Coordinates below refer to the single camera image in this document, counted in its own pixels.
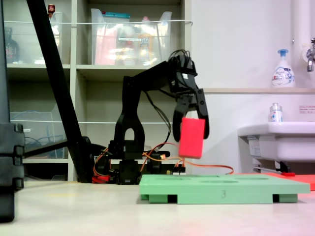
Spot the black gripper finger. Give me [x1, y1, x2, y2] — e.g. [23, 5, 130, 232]
[172, 94, 198, 143]
[193, 88, 211, 140]

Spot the red square block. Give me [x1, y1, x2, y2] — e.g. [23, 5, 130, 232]
[178, 117, 206, 159]

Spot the small orange foam block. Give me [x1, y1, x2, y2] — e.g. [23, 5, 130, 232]
[267, 172, 315, 191]

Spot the small clear sanitizer bottle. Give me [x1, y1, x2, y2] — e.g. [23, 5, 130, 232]
[267, 102, 283, 123]

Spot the green shape sorter board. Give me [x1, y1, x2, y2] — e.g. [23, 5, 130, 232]
[139, 174, 311, 205]

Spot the large clear storage bin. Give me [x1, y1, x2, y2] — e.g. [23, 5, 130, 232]
[90, 8, 173, 66]

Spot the white blue soap pump bottle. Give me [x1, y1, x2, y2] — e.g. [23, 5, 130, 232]
[271, 48, 296, 88]

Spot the white sink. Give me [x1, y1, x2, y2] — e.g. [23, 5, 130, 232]
[237, 121, 315, 163]

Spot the beige shelf unit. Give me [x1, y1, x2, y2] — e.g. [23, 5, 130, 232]
[0, 0, 192, 182]

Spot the metal faucet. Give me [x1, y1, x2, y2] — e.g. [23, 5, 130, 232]
[300, 37, 315, 73]

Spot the thick black tripod leg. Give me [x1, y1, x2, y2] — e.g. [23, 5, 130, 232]
[26, 0, 95, 184]

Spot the thin black tripod brace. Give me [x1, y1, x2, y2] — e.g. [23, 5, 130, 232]
[23, 139, 69, 158]

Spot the clear storage container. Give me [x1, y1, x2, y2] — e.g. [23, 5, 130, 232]
[3, 11, 63, 65]

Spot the dark glass bottle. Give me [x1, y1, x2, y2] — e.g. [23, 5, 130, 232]
[4, 26, 20, 64]

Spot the grey black tripod leg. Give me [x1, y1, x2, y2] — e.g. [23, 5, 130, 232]
[0, 0, 11, 123]

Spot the black arm motor cable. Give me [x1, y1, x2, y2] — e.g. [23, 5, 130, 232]
[145, 89, 173, 146]

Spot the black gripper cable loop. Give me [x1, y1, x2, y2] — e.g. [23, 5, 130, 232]
[168, 49, 191, 63]

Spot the thin orange wire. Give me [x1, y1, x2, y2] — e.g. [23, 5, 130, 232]
[141, 142, 234, 176]

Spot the red printed base bracket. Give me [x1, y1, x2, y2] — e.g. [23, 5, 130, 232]
[92, 172, 110, 184]

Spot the wall sign red print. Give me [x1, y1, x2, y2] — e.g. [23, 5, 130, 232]
[299, 105, 315, 115]

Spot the clear bin with blue cable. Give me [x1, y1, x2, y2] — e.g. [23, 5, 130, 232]
[9, 111, 69, 159]

